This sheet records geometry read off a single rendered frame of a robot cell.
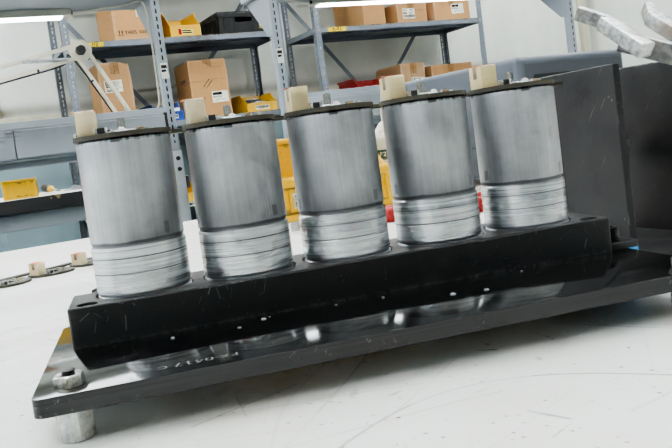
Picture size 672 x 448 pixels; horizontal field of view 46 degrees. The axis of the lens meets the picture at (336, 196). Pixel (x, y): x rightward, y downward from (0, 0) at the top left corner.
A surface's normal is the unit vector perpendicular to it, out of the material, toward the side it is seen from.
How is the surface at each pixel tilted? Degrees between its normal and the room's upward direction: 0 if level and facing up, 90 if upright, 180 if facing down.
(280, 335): 0
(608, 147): 90
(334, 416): 0
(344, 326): 0
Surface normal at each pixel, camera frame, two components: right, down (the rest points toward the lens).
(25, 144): 0.44, 0.00
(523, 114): 0.03, 0.07
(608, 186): -0.91, 0.14
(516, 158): -0.31, 0.11
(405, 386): -0.13, -0.99
